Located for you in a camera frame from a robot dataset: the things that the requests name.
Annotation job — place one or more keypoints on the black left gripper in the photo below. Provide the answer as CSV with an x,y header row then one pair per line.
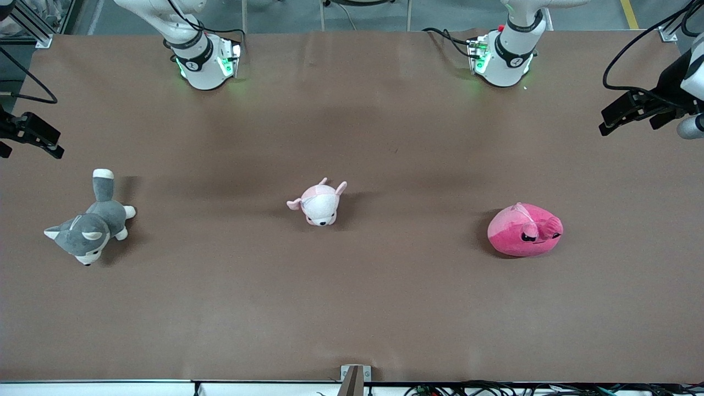
x,y
666,88

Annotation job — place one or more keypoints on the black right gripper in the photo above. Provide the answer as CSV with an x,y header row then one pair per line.
x,y
7,127

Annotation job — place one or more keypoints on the round hot pink plush toy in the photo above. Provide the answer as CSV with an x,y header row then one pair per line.
x,y
522,231

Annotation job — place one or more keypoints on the grey white husky plush toy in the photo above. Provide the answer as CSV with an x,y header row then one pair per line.
x,y
93,223

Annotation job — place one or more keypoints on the small pale pink plush toy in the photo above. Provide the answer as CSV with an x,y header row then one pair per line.
x,y
319,206

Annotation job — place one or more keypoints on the aluminium frame post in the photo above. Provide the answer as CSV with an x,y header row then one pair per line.
x,y
674,30
33,27

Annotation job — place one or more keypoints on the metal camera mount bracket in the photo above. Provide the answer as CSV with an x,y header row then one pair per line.
x,y
355,380

